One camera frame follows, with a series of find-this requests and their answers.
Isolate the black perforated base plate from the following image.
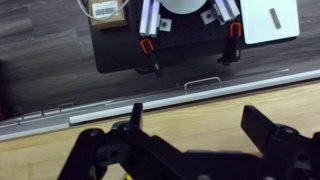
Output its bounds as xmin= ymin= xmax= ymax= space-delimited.
xmin=89 ymin=0 xmax=298 ymax=75

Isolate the large metal wire handle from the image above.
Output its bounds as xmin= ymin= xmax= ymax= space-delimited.
xmin=183 ymin=76 xmax=223 ymax=95

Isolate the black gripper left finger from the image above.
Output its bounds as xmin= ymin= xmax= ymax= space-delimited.
xmin=57 ymin=102 xmax=193 ymax=180

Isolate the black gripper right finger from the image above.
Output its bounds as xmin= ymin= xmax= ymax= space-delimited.
xmin=240 ymin=105 xmax=320 ymax=180

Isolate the aluminium table edge rail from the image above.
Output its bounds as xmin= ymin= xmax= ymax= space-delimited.
xmin=0 ymin=69 xmax=320 ymax=143

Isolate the aluminium extrusion profile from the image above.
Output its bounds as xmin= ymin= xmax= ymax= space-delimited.
xmin=138 ymin=0 xmax=162 ymax=38
xmin=213 ymin=0 xmax=241 ymax=26

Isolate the cardboard box with barcode label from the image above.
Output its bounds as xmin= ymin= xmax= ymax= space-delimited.
xmin=88 ymin=0 xmax=128 ymax=30

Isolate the small metal wire handle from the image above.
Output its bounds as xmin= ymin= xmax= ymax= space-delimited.
xmin=58 ymin=102 xmax=75 ymax=113
xmin=21 ymin=110 xmax=44 ymax=121

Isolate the small grey bar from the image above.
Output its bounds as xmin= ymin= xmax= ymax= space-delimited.
xmin=269 ymin=8 xmax=282 ymax=30

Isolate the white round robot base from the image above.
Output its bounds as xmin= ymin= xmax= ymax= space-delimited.
xmin=159 ymin=0 xmax=208 ymax=15

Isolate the small metal corner bracket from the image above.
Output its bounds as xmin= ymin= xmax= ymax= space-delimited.
xmin=158 ymin=18 xmax=173 ymax=33
xmin=200 ymin=8 xmax=221 ymax=26

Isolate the orange and black clamp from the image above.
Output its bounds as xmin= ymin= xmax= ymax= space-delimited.
xmin=218 ymin=22 xmax=243 ymax=66
xmin=139 ymin=38 xmax=164 ymax=78

